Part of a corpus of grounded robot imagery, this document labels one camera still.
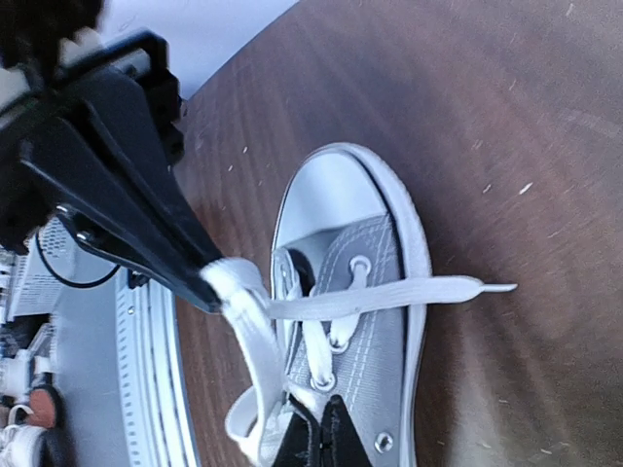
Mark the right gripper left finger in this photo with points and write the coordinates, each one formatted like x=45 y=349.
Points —
x=301 y=444

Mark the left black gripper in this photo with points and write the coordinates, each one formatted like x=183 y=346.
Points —
x=88 y=135

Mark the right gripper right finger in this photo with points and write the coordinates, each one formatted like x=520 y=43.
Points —
x=340 y=444

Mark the white shoelace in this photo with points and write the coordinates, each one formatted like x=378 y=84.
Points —
x=255 y=416

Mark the grey canvas sneaker red sole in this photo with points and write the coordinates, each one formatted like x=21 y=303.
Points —
x=349 y=260

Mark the red sneaker in background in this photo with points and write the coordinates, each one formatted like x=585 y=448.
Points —
x=31 y=435

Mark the front aluminium rail base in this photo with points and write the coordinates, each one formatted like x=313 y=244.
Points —
x=107 y=341

